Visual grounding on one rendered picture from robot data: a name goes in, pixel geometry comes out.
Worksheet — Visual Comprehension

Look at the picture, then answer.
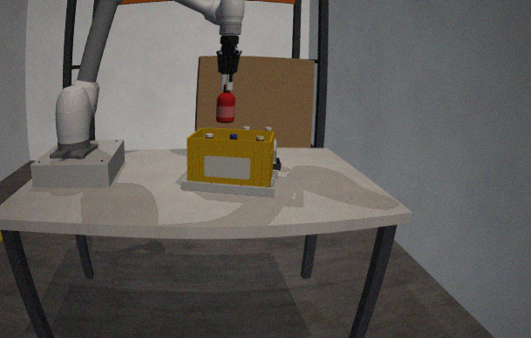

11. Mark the yellow crate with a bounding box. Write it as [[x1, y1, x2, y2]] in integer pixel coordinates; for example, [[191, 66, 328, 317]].
[[187, 128, 275, 187]]

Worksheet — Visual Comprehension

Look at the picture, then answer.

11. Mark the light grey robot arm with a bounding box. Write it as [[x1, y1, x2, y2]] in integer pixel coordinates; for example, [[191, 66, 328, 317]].
[[50, 0, 245, 159]]

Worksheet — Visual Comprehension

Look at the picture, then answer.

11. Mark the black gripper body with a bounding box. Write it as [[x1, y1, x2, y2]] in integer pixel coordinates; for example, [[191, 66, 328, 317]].
[[221, 36, 239, 57]]

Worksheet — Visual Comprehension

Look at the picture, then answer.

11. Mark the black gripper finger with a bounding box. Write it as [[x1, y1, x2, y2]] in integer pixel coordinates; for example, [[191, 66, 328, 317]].
[[226, 47, 242, 91], [216, 49, 228, 90]]

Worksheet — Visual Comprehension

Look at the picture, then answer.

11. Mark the red bottle with pink label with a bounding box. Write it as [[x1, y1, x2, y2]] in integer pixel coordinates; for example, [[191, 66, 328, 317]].
[[216, 85, 235, 123]]

